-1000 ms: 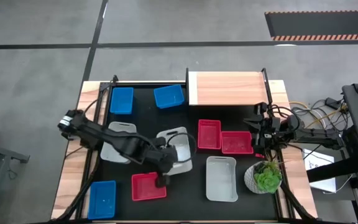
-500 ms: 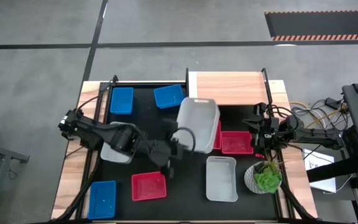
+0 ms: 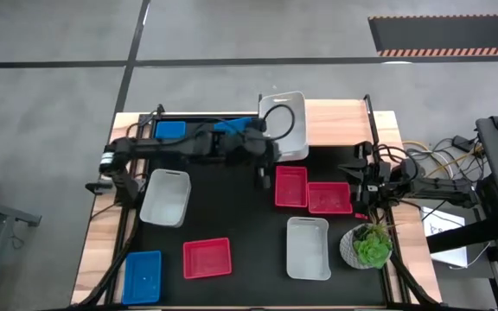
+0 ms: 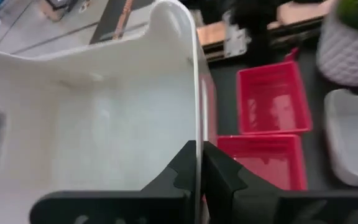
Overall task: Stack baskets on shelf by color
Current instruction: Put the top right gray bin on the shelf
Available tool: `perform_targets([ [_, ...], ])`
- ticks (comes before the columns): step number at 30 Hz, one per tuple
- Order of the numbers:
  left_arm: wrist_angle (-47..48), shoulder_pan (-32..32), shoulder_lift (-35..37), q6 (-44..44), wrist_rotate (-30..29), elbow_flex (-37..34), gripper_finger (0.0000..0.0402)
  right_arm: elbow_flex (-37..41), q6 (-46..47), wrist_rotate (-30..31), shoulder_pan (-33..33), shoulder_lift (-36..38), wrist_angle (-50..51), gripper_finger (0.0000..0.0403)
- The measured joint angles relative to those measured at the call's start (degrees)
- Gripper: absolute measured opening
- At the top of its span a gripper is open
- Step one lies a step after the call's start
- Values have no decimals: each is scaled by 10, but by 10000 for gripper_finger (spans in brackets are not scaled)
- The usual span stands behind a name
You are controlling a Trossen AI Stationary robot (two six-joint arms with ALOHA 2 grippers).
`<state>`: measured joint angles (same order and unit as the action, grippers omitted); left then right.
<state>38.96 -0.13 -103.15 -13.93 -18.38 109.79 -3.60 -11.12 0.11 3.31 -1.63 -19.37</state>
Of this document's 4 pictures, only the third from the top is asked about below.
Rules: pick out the red slotted plastic basket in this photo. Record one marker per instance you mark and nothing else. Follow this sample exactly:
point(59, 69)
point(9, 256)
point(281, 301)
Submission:
point(329, 198)
point(207, 258)
point(291, 186)

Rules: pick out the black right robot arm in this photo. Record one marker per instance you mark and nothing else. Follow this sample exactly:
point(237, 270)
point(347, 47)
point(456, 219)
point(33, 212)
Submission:
point(439, 190)

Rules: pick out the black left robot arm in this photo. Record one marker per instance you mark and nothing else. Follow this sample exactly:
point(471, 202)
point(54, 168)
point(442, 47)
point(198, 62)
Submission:
point(167, 149)

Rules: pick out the small red tag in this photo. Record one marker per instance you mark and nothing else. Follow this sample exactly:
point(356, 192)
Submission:
point(360, 216)

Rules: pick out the hazard-striped floor mat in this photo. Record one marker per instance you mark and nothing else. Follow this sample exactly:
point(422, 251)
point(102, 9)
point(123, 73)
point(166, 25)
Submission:
point(448, 34)

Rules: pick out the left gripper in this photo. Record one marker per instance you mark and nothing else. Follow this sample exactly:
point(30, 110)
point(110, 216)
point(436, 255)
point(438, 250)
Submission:
point(259, 149)

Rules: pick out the black table mat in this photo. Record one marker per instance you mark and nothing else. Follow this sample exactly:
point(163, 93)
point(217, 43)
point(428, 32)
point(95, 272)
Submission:
point(240, 224)

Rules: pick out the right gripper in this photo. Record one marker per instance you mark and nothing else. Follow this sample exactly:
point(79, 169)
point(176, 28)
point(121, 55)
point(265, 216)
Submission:
point(370, 190)

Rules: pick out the black power adapter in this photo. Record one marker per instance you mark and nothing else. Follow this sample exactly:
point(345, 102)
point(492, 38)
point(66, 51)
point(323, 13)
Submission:
point(463, 143)

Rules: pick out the succulent in white pot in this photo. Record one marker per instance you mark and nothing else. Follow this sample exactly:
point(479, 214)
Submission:
point(370, 248)

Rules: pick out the white plastic basket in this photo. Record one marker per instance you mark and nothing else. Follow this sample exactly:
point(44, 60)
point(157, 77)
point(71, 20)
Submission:
point(280, 123)
point(164, 198)
point(307, 248)

